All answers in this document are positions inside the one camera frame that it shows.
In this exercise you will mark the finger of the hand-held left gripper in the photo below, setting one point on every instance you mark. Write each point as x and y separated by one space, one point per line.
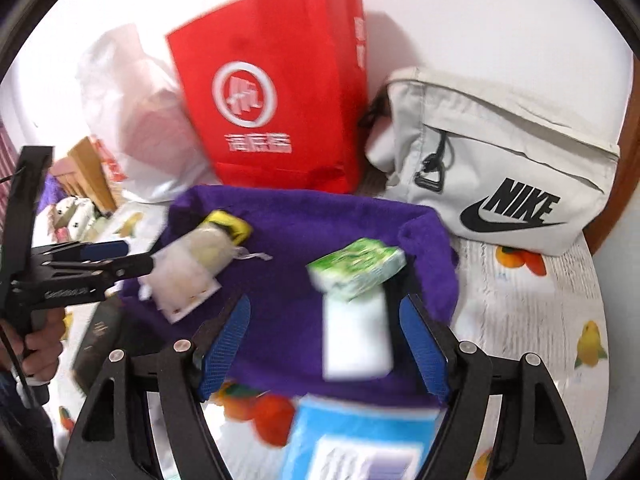
105 249
130 266

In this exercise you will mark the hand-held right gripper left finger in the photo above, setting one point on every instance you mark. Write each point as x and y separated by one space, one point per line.
227 345

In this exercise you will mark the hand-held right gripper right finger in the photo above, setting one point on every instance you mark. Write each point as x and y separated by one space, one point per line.
425 345

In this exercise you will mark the white translucent packet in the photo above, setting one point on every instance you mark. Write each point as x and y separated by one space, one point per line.
180 270

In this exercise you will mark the white rectangular box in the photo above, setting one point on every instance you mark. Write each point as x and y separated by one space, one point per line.
355 335

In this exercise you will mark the green printed tissue pack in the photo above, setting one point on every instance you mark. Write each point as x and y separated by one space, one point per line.
355 270

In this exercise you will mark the person's left forearm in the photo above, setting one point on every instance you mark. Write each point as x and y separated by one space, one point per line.
25 425

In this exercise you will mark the person's left hand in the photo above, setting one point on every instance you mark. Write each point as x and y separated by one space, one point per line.
42 345

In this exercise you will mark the polka dot pillow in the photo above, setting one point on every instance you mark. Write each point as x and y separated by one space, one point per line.
75 215

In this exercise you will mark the dark green box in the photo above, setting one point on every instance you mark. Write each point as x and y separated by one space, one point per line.
100 340

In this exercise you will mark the wooden headboard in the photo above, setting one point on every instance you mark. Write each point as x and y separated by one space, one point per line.
87 170

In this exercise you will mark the blue tissue pack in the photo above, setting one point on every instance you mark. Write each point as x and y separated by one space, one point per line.
350 425

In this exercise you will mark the white plastic shopping bag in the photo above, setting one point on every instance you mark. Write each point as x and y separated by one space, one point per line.
150 125

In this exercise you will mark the purple towel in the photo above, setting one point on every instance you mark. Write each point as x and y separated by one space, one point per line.
300 230

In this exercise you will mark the red paper bag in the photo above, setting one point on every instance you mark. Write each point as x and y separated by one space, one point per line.
310 150

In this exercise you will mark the grey fabric bag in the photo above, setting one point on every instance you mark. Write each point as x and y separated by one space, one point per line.
500 135

